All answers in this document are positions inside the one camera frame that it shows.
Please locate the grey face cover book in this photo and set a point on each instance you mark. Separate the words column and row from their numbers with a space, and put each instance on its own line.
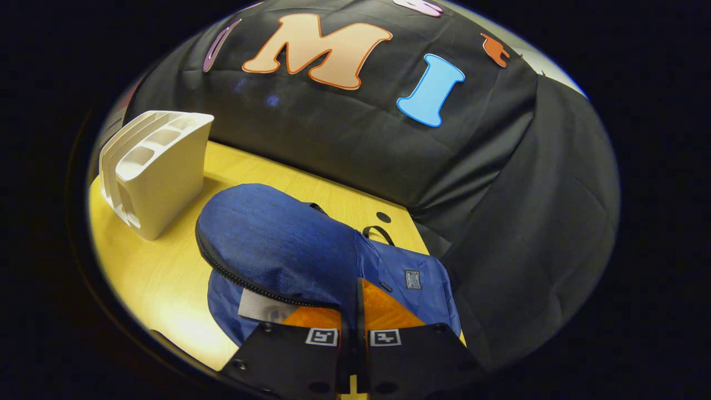
column 261, row 308

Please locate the blue schoolbag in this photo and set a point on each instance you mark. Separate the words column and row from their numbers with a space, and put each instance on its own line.
column 278, row 233

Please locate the black backdrop cloth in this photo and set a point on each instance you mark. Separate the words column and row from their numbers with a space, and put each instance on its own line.
column 361, row 144

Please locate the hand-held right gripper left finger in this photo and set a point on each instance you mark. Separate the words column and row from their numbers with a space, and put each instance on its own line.
column 289, row 361

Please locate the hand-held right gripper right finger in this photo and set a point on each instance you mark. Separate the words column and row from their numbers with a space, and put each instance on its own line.
column 411, row 361

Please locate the white bookshelf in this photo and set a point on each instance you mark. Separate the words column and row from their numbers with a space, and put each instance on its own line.
column 166, row 178

